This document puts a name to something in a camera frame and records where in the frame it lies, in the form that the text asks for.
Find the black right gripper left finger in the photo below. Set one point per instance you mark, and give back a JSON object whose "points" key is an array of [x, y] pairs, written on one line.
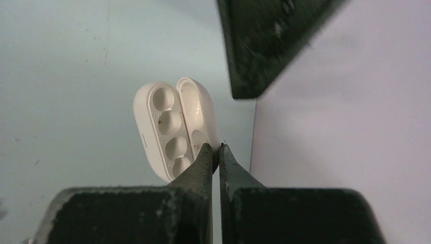
{"points": [[179, 212]]}

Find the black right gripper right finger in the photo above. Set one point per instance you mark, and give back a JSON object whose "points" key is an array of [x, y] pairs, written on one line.
{"points": [[254, 213]]}

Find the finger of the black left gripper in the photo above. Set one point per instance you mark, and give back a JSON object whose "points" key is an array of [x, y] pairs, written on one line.
{"points": [[263, 37]]}

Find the white earbud charging case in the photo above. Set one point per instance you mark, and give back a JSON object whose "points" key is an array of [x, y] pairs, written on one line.
{"points": [[174, 123]]}

